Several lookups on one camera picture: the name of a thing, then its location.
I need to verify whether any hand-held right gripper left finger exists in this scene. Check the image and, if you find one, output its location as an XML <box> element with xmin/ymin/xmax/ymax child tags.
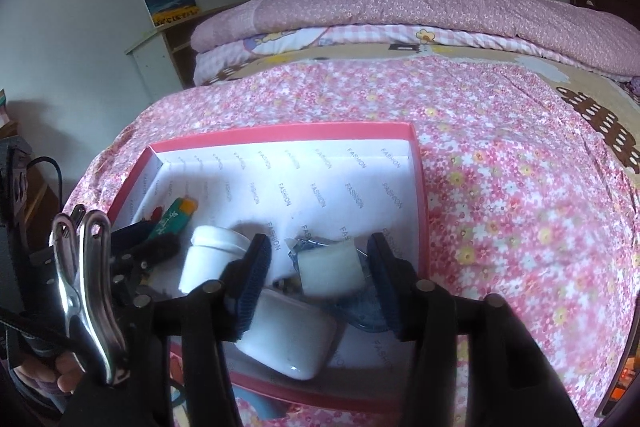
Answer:
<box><xmin>65</xmin><ymin>233</ymin><xmax>273</xmax><ymax>427</ymax></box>

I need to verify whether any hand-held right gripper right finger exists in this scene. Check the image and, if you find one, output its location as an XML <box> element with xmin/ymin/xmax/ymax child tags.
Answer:
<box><xmin>366</xmin><ymin>232</ymin><xmax>583</xmax><ymax>427</ymax></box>

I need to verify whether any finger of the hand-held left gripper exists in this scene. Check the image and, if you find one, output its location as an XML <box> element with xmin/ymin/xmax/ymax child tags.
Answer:
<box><xmin>110</xmin><ymin>220</ymin><xmax>162</xmax><ymax>254</ymax></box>
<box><xmin>107</xmin><ymin>234</ymin><xmax>182</xmax><ymax>308</ymax></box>

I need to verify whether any blue correction tape dispenser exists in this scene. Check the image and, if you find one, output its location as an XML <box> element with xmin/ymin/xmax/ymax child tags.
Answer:
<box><xmin>285</xmin><ymin>234</ymin><xmax>401</xmax><ymax>335</ymax></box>

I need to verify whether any green lighter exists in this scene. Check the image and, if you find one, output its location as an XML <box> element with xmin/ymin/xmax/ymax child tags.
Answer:
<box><xmin>150</xmin><ymin>198</ymin><xmax>198</xmax><ymax>240</ymax></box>

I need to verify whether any white bottle with orange label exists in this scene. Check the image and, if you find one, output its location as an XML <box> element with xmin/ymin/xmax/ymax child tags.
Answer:
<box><xmin>179</xmin><ymin>226</ymin><xmax>251</xmax><ymax>295</ymax></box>

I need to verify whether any white earbuds case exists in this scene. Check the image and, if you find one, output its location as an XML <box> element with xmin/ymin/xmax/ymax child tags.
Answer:
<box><xmin>235</xmin><ymin>289</ymin><xmax>347</xmax><ymax>380</ymax></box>

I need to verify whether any white foam block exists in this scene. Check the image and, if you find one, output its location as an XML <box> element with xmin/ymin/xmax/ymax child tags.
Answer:
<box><xmin>297</xmin><ymin>239</ymin><xmax>366</xmax><ymax>297</ymax></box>

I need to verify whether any pink cardboard box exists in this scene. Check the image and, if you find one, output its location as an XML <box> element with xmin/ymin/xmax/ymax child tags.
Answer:
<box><xmin>107</xmin><ymin>122</ymin><xmax>431</xmax><ymax>413</ymax></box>

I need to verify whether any person's left hand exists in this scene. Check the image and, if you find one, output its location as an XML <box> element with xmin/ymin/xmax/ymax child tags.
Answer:
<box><xmin>12</xmin><ymin>349</ymin><xmax>87</xmax><ymax>395</ymax></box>

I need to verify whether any dark wooden furniture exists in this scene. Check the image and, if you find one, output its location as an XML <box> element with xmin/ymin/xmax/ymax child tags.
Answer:
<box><xmin>0</xmin><ymin>122</ymin><xmax>62</xmax><ymax>258</ymax></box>

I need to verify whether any metal spring clamp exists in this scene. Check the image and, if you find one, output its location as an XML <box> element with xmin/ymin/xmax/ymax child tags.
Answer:
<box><xmin>51</xmin><ymin>209</ymin><xmax>128</xmax><ymax>385</ymax></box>

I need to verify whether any blue curved plastic piece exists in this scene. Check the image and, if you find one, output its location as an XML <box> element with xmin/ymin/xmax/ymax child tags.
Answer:
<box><xmin>242</xmin><ymin>393</ymin><xmax>288</xmax><ymax>422</ymax></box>

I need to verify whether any pink floral bedsheet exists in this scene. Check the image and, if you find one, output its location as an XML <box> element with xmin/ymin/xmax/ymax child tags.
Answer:
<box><xmin>65</xmin><ymin>57</ymin><xmax>640</xmax><ymax>427</ymax></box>

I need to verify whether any white cabinet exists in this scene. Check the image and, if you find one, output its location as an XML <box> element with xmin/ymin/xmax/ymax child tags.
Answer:
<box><xmin>124</xmin><ymin>4</ymin><xmax>236</xmax><ymax>105</ymax></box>

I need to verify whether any blue and yellow picture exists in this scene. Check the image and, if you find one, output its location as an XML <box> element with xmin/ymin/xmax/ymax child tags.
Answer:
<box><xmin>140</xmin><ymin>0</ymin><xmax>202</xmax><ymax>28</ymax></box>

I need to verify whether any beige cartoon bedsheet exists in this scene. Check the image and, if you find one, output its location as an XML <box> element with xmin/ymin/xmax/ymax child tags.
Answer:
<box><xmin>200</xmin><ymin>39</ymin><xmax>640</xmax><ymax>172</ymax></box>

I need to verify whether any pink quilt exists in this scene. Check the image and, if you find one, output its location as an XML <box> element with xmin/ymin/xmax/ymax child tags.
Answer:
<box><xmin>192</xmin><ymin>0</ymin><xmax>640</xmax><ymax>82</ymax></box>

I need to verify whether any black strap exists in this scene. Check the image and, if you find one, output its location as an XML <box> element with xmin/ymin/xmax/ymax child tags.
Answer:
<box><xmin>0</xmin><ymin>304</ymin><xmax>76</xmax><ymax>350</ymax></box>

